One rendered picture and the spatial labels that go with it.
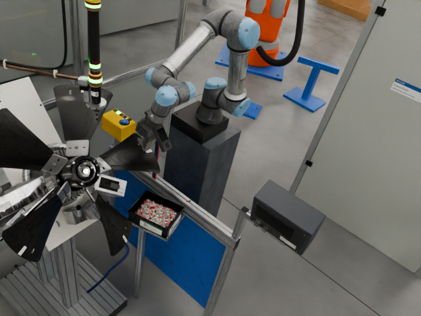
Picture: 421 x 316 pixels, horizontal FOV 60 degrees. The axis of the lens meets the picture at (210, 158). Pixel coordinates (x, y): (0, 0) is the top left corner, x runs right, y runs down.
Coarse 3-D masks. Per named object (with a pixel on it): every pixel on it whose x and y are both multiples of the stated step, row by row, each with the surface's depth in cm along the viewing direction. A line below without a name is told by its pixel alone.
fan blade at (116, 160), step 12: (120, 144) 159; (132, 144) 161; (108, 156) 152; (120, 156) 154; (132, 156) 156; (144, 156) 160; (120, 168) 149; (132, 168) 152; (144, 168) 156; (156, 168) 160
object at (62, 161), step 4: (52, 156) 132; (56, 156) 132; (60, 156) 133; (52, 160) 133; (56, 160) 133; (60, 160) 134; (64, 160) 134; (48, 164) 134; (52, 164) 134; (56, 164) 135; (60, 164) 135; (64, 164) 136; (44, 168) 134; (48, 168) 135; (52, 168) 135; (56, 168) 136; (60, 168) 136; (52, 172) 137; (56, 172) 137
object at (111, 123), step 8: (112, 112) 192; (104, 120) 189; (112, 120) 187; (128, 120) 189; (104, 128) 193; (112, 128) 188; (120, 128) 183; (128, 128) 187; (120, 136) 186; (128, 136) 191
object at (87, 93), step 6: (78, 78) 122; (78, 84) 123; (84, 84) 123; (84, 90) 124; (90, 90) 126; (84, 96) 126; (90, 96) 128; (90, 102) 128; (102, 102) 129; (90, 108) 127; (96, 108) 126; (102, 108) 128
